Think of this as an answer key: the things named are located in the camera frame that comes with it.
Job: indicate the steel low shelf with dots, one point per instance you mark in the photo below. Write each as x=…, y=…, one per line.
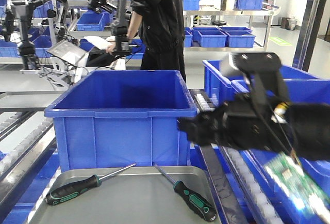
x=235, y=17

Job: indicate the green black screwdriver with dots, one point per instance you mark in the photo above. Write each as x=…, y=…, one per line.
x=74, y=189
x=195, y=202

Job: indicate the blue bin right near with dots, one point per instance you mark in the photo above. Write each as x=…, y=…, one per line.
x=309, y=115

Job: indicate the person in black clothes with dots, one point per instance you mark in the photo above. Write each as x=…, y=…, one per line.
x=160, y=26

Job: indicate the green circuit board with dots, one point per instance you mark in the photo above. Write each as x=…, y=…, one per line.
x=298, y=186

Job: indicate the blue bin on rack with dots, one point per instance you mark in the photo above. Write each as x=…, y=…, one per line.
x=114, y=118

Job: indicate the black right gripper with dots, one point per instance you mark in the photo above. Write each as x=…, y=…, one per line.
x=236, y=124

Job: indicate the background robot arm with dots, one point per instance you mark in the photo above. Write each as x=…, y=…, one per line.
x=254, y=65

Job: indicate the blue bin right far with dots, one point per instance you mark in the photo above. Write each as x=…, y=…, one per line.
x=219, y=87

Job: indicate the roller conveyor track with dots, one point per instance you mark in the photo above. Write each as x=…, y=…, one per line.
x=234, y=187

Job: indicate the grey metal tray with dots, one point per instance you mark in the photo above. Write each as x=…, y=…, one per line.
x=137, y=195

